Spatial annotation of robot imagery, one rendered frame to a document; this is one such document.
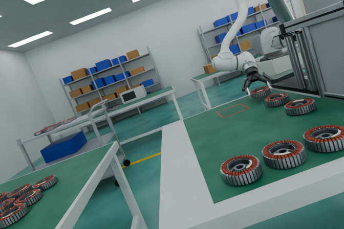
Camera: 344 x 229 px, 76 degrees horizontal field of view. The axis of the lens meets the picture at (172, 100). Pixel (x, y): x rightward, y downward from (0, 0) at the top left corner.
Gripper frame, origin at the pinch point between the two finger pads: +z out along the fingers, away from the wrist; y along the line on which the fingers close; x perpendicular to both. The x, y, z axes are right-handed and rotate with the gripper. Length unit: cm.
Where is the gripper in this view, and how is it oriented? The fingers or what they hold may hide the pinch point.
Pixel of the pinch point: (259, 91)
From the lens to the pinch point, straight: 138.6
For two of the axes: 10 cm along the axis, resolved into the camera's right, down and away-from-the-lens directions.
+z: -0.3, 6.6, -7.5
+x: -4.2, -6.9, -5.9
